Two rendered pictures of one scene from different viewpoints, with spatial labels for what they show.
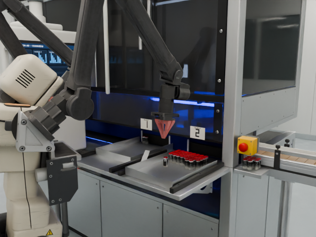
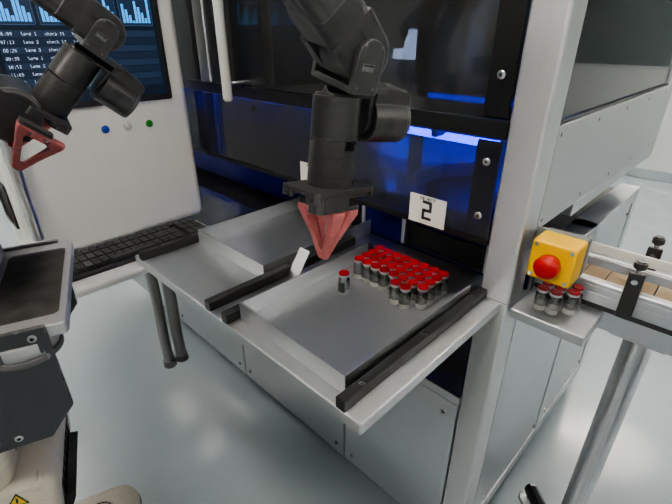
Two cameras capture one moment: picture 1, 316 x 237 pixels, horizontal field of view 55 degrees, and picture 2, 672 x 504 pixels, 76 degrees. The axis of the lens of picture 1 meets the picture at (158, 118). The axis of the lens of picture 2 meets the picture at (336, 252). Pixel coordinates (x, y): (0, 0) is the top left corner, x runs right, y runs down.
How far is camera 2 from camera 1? 0.64 m
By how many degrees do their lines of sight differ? 17
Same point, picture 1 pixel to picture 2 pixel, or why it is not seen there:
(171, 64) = (344, 13)
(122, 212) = not seen: hidden behind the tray
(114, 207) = not seen: hidden behind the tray
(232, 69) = (549, 39)
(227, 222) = (478, 409)
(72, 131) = (167, 181)
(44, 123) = not seen: outside the picture
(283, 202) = (620, 385)
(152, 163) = (314, 281)
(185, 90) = (396, 109)
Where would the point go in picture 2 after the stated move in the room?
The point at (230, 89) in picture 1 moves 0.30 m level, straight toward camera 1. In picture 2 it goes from (531, 101) to (554, 143)
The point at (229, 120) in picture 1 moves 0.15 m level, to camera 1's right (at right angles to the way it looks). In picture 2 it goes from (515, 189) to (608, 191)
